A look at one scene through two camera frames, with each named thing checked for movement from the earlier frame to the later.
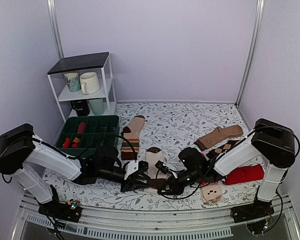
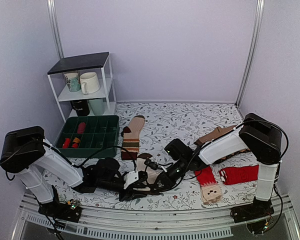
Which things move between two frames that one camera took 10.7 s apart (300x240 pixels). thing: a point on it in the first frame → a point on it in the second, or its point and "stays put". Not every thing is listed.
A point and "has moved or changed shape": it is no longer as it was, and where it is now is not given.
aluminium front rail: x=280 y=222 stays put
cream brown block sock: x=153 y=155 has moved or changed shape
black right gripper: x=176 y=189 → x=168 y=183
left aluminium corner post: x=55 y=28 stays put
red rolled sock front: x=66 y=144 stays put
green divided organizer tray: x=81 y=134 stays put
